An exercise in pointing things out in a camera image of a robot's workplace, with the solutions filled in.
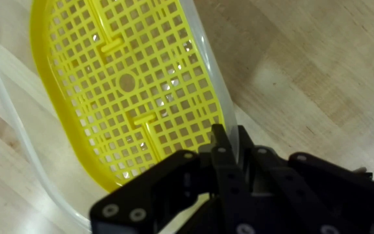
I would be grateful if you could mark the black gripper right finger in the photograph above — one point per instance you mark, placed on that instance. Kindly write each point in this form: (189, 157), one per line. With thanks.
(317, 196)

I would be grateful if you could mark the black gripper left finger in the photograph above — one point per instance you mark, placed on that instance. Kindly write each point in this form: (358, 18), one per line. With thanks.
(165, 190)

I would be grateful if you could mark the clear lunchbox with yellow strainer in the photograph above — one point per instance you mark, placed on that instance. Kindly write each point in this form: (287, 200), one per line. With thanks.
(126, 83)

